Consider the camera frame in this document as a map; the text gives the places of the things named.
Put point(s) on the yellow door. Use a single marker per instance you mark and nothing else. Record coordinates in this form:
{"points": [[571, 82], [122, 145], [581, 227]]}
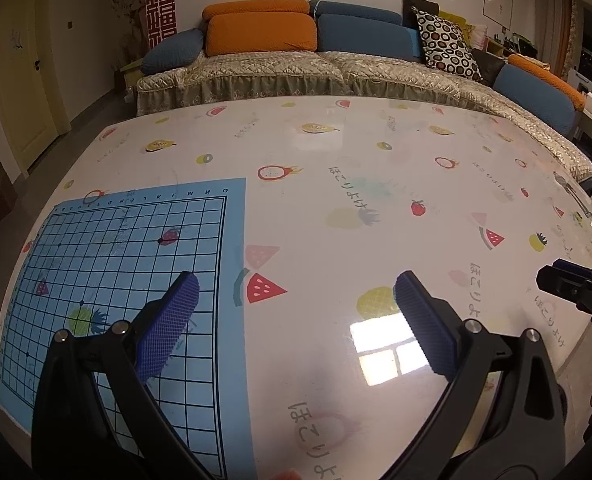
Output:
{"points": [[23, 80]]}

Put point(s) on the dark brown pillow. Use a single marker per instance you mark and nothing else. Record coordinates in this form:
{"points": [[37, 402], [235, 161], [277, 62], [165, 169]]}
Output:
{"points": [[418, 2]]}

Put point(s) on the blue sofa back cushion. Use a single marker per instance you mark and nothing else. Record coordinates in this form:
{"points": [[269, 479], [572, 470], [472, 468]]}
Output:
{"points": [[536, 97], [363, 35]]}

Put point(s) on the black pillow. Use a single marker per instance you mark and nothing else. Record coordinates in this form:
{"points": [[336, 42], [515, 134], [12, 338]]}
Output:
{"points": [[487, 65]]}

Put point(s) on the blue sofa bolster cushion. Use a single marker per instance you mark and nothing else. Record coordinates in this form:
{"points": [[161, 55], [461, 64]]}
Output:
{"points": [[173, 52]]}

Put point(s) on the white box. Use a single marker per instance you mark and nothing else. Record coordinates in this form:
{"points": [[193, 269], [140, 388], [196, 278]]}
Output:
{"points": [[586, 82]]}

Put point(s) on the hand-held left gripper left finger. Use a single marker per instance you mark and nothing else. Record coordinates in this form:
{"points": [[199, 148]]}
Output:
{"points": [[168, 330]]}

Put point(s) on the blue grid mat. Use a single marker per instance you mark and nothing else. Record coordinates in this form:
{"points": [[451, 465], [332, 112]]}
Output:
{"points": [[126, 240]]}

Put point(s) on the pink pillow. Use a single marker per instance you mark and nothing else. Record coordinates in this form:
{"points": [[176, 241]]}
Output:
{"points": [[478, 35]]}

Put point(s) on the sofa with quilted beige cover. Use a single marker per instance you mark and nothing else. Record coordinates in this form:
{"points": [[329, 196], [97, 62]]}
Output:
{"points": [[276, 75]]}

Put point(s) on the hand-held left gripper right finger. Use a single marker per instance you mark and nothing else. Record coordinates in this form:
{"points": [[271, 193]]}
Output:
{"points": [[426, 330]]}

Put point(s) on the light blue cushion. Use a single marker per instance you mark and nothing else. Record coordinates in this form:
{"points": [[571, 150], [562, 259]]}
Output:
{"points": [[416, 42]]}

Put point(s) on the blue sofa headrest cushion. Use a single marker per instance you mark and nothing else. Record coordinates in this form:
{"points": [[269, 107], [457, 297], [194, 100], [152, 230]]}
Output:
{"points": [[356, 12]]}

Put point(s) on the circle-patterned pillow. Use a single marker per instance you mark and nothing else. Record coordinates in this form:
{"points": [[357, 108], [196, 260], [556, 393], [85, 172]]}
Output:
{"points": [[446, 42]]}

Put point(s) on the orange sofa back cushion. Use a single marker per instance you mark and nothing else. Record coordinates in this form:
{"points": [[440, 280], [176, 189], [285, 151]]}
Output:
{"points": [[261, 35]]}

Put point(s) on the orange sofa headrest cushion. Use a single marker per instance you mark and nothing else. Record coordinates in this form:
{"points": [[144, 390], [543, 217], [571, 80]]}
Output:
{"points": [[256, 9], [546, 77]]}

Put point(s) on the red paper-cut wall hanging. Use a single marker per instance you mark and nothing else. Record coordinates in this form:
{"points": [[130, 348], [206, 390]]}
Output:
{"points": [[161, 2]]}

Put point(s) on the tree wall decal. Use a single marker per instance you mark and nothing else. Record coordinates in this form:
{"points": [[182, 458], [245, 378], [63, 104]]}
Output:
{"points": [[126, 5]]}

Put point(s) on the beige curtain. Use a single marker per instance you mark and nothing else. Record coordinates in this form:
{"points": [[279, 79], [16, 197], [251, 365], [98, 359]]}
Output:
{"points": [[561, 20]]}

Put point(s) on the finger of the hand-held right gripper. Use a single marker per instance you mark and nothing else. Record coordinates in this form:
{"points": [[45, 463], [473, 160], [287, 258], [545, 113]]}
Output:
{"points": [[556, 280], [573, 268]]}

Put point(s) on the yellow pillow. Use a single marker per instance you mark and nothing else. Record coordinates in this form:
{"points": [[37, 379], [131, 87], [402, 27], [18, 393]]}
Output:
{"points": [[451, 17]]}

